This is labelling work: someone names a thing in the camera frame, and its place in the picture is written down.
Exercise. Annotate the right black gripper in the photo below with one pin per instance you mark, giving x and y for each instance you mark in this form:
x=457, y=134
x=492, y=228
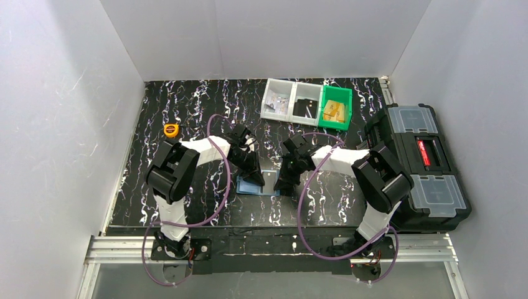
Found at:
x=290, y=172

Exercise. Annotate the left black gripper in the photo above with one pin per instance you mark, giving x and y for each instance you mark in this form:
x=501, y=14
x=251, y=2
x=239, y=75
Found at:
x=248, y=164

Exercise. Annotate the black VIP credit card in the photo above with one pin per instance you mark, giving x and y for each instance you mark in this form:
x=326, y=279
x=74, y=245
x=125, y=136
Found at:
x=270, y=178

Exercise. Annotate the blue card holder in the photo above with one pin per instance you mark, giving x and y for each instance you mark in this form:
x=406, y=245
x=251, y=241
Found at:
x=244, y=187

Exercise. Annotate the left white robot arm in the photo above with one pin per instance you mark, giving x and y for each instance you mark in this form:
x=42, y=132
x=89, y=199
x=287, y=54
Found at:
x=172, y=172

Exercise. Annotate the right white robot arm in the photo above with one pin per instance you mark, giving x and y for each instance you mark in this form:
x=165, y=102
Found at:
x=381, y=177

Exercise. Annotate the left grey storage bin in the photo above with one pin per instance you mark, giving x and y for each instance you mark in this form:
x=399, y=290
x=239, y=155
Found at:
x=277, y=88

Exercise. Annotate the grey storage bin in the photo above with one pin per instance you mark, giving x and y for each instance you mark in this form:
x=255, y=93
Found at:
x=277, y=88
x=310, y=91

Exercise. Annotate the green storage bin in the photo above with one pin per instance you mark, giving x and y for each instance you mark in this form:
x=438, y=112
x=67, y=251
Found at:
x=338, y=94

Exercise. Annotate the middle grey storage bin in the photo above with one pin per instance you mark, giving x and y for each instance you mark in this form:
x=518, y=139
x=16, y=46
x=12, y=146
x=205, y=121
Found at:
x=310, y=91

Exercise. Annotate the orange tape measure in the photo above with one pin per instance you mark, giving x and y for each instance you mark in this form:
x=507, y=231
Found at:
x=171, y=130

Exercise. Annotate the black toolbox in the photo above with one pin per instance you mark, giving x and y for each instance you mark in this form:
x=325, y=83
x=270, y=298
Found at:
x=437, y=202

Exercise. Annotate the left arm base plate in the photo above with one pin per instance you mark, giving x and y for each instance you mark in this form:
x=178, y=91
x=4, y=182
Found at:
x=186, y=249

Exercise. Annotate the aluminium frame rail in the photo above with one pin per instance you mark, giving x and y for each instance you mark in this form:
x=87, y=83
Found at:
x=412, y=248

